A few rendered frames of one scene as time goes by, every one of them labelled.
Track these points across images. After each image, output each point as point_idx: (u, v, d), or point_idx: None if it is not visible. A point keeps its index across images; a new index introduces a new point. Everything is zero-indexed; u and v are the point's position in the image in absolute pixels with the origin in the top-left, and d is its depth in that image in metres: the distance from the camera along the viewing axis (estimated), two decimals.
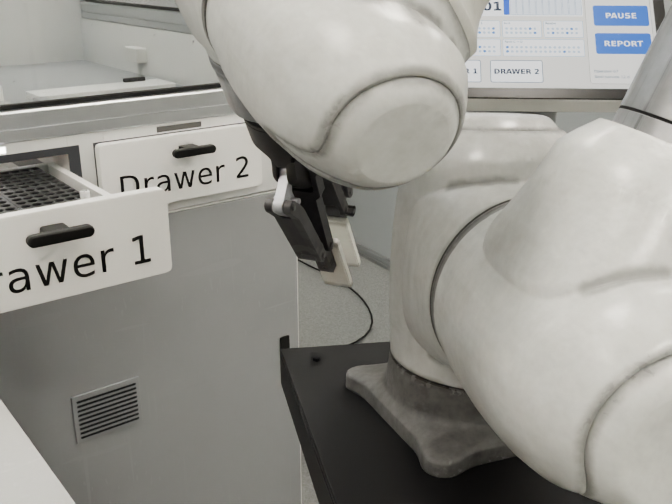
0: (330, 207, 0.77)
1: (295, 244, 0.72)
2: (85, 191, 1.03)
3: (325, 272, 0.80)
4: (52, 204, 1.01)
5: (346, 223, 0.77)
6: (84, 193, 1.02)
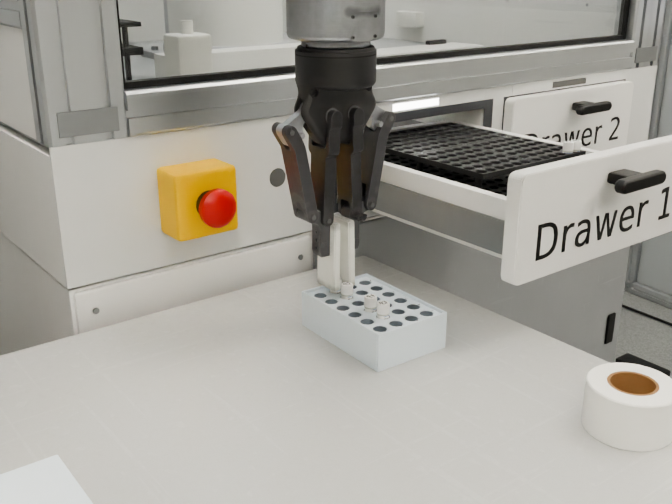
0: (345, 206, 0.79)
1: (292, 191, 0.75)
2: (579, 141, 0.93)
3: (320, 265, 0.80)
4: (548, 154, 0.92)
5: (349, 223, 0.78)
6: (578, 142, 0.93)
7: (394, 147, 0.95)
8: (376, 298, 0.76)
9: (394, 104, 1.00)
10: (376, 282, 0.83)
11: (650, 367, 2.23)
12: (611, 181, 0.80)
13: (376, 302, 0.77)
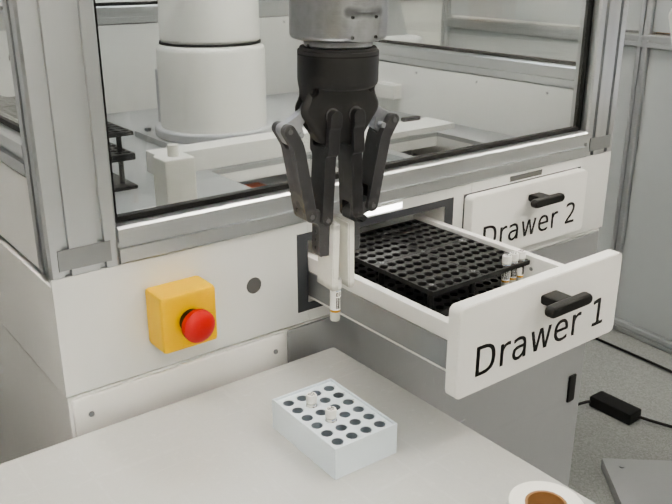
0: (347, 207, 0.79)
1: (292, 190, 0.75)
2: (524, 251, 1.04)
3: (320, 264, 0.80)
4: (496, 265, 1.03)
5: (349, 224, 0.78)
6: (523, 253, 1.04)
7: (359, 255, 1.06)
8: (336, 410, 0.87)
9: None
10: (338, 388, 0.94)
11: (622, 405, 2.34)
12: (544, 303, 0.91)
13: (336, 413, 0.88)
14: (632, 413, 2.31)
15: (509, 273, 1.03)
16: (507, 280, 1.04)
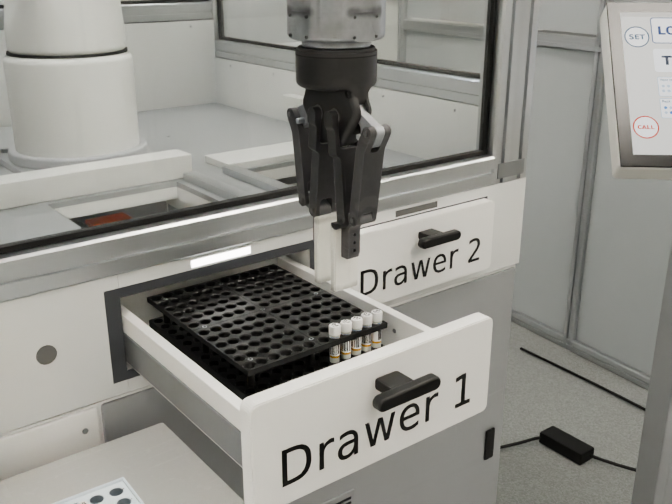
0: None
1: (310, 173, 0.81)
2: (379, 312, 0.85)
3: None
4: None
5: (330, 225, 0.77)
6: (378, 315, 0.85)
7: (182, 315, 0.88)
8: (334, 329, 0.82)
9: (193, 260, 0.92)
10: (128, 491, 0.75)
11: (573, 443, 2.16)
12: (378, 389, 0.72)
13: (336, 334, 0.82)
14: (583, 452, 2.12)
15: (360, 339, 0.84)
16: (358, 348, 0.85)
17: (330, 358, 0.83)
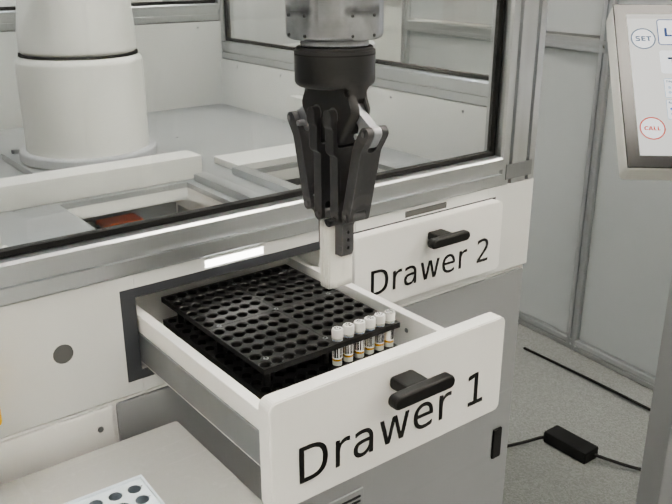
0: (343, 211, 0.78)
1: (314, 176, 0.81)
2: (392, 312, 0.86)
3: (338, 261, 0.81)
4: None
5: (324, 223, 0.78)
6: (391, 314, 0.86)
7: (197, 314, 0.89)
8: (348, 328, 0.83)
9: (207, 260, 0.93)
10: (146, 488, 0.76)
11: (578, 442, 2.17)
12: (393, 388, 0.73)
13: (350, 333, 0.83)
14: (587, 451, 2.13)
15: (373, 338, 0.85)
16: (371, 347, 0.86)
17: (344, 357, 0.84)
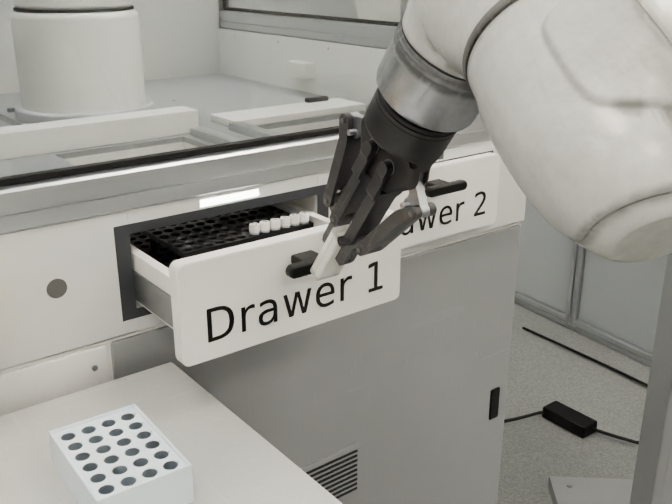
0: (344, 216, 0.77)
1: (380, 243, 0.73)
2: (305, 213, 0.97)
3: (328, 268, 0.80)
4: None
5: None
6: (305, 215, 0.97)
7: None
8: (264, 224, 0.94)
9: (202, 199, 0.92)
10: (139, 416, 0.76)
11: (576, 417, 2.16)
12: (293, 264, 0.84)
13: (266, 229, 0.94)
14: (586, 425, 2.12)
15: None
16: None
17: None
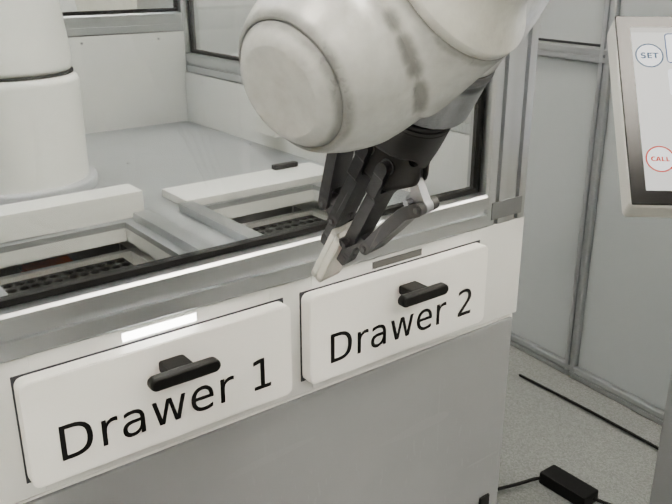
0: (342, 217, 0.77)
1: (384, 240, 0.73)
2: None
3: (330, 268, 0.80)
4: None
5: None
6: None
7: None
8: None
9: (124, 333, 0.77)
10: None
11: (576, 485, 2.00)
12: (160, 371, 0.78)
13: None
14: (586, 495, 1.96)
15: None
16: None
17: None
